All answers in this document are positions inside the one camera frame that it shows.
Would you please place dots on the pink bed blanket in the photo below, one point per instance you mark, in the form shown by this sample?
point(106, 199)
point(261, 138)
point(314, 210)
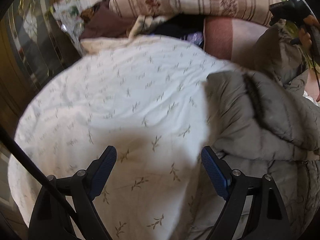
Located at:
point(231, 39)

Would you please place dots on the dark maroon garment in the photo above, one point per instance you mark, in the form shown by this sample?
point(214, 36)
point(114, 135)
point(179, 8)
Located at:
point(100, 21)

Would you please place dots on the dark wooden glass cabinet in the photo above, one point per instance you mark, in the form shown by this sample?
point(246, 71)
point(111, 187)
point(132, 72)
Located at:
point(34, 49)

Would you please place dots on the floral white cloth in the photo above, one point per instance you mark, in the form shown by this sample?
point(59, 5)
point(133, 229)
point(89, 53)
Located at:
point(67, 15)

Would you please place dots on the grey quilted down jacket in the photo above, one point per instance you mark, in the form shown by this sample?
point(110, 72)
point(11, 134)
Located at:
point(262, 121)

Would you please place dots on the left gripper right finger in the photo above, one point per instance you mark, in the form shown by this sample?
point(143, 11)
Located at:
point(267, 217)

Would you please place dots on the white leaf-print duvet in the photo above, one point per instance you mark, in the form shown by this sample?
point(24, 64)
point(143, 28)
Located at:
point(146, 97)

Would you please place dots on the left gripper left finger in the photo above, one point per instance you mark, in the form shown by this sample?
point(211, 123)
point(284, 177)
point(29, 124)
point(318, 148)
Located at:
point(52, 219)

